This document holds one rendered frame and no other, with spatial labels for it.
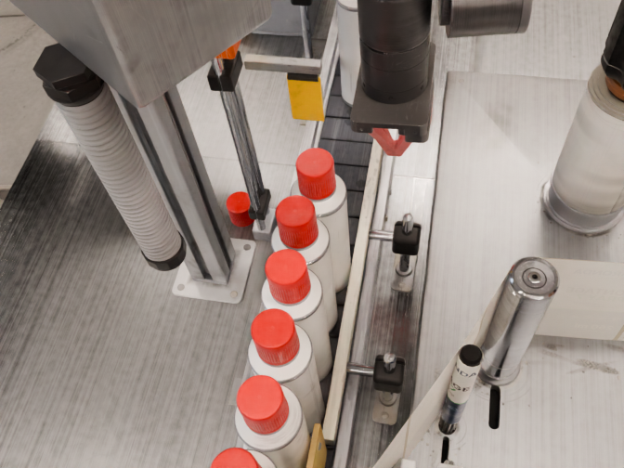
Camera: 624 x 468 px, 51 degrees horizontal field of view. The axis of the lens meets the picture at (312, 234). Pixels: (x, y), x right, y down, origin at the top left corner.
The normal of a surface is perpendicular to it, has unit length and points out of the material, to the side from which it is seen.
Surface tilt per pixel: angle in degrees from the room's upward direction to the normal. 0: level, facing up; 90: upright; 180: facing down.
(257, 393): 3
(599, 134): 87
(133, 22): 90
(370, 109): 2
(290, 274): 2
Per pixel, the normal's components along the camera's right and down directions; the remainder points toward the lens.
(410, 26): 0.34, 0.77
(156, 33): 0.70, 0.57
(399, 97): 0.04, 0.84
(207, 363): -0.08, -0.53
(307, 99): -0.18, 0.84
